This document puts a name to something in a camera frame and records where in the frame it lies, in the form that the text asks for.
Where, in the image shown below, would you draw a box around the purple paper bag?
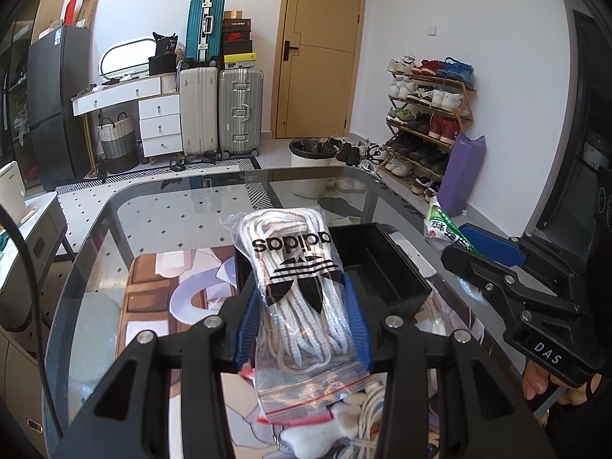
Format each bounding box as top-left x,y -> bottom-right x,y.
437,133 -> 487,218

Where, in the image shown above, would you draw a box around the woven laundry basket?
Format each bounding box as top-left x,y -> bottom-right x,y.
99,112 -> 139,174

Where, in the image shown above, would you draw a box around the white suitcase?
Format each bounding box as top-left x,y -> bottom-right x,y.
178,67 -> 219,155

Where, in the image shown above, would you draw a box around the white plush toy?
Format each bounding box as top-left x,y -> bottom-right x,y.
279,392 -> 367,459

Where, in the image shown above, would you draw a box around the white trash bin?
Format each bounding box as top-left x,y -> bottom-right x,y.
290,138 -> 337,200

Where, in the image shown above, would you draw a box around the adidas shoelaces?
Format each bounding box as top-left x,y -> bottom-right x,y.
223,207 -> 376,426

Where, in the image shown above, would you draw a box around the black handbag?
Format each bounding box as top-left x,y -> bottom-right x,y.
148,32 -> 178,76

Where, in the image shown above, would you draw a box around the anime printed desk mat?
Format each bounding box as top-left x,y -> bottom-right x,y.
117,247 -> 484,458

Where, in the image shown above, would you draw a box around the oval black-framed mirror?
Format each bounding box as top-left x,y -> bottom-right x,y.
99,37 -> 156,80

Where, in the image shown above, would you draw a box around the green white snack packet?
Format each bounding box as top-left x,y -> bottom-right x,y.
424,197 -> 481,256

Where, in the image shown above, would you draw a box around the black glass cabinet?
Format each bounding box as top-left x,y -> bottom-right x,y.
0,0 -> 71,155

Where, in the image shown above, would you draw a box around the wooden door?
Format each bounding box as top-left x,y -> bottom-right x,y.
271,0 -> 365,139

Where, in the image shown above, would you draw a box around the white drawer desk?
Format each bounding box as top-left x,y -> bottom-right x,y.
72,73 -> 184,158

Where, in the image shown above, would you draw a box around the wooden shoe rack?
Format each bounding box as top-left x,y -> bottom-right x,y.
383,55 -> 476,202

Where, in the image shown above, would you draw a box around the teal suitcase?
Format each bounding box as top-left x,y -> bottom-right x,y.
186,0 -> 225,67

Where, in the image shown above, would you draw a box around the silver suitcase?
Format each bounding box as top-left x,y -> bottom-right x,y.
218,68 -> 264,159

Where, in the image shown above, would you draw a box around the white rope coil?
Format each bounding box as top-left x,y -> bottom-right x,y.
334,376 -> 389,459

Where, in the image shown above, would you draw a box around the black cardboard box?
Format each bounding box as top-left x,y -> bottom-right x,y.
235,221 -> 434,319

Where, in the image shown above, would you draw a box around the stacked shoe boxes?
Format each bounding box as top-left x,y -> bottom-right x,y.
222,10 -> 256,70

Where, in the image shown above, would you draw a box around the person's right hand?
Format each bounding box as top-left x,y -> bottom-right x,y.
522,361 -> 602,405

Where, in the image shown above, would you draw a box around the black refrigerator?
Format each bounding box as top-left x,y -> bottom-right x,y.
27,25 -> 91,191

